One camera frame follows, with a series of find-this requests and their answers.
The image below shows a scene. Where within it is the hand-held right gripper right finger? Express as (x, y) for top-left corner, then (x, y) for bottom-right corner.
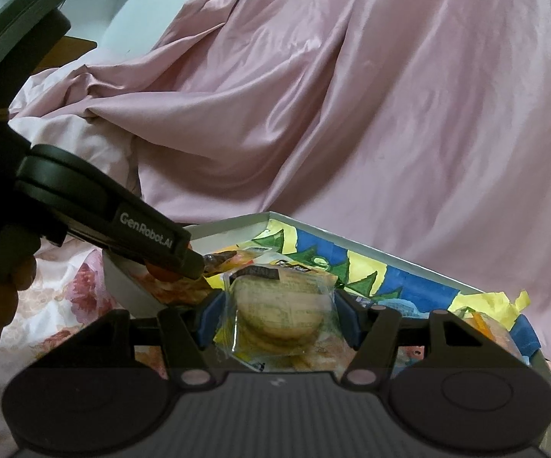
(334, 290), (527, 385)

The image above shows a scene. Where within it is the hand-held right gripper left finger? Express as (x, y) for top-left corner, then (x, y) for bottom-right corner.
(83, 290), (229, 387)

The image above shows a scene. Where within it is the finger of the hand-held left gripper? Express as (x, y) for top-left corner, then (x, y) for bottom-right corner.
(69, 190), (205, 282)

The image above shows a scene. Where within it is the orange red snack packet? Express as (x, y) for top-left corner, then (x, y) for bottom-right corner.
(146, 262), (209, 306)

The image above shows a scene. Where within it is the grey shallow cardboard box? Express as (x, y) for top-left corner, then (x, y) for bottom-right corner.
(101, 210), (551, 458)

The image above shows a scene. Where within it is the round biscuits clear packet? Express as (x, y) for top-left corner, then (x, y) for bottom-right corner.
(212, 260), (340, 374)

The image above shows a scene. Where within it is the clear orange cake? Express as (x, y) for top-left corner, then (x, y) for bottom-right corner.
(464, 309), (527, 358)

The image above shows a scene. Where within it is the pale pink duvet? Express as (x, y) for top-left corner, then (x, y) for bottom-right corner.
(8, 64), (140, 198)

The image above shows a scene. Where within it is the floral bedsheet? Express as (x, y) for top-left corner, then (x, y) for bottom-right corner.
(0, 234), (551, 458)

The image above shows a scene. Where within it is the crumpled yellow paper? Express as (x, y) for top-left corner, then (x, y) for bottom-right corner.
(449, 287), (533, 331)

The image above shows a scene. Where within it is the wooden headboard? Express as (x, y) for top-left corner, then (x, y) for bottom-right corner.
(0, 26), (99, 77)

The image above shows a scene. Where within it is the pink satin cloth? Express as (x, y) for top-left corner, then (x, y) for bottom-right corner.
(10, 0), (551, 368)

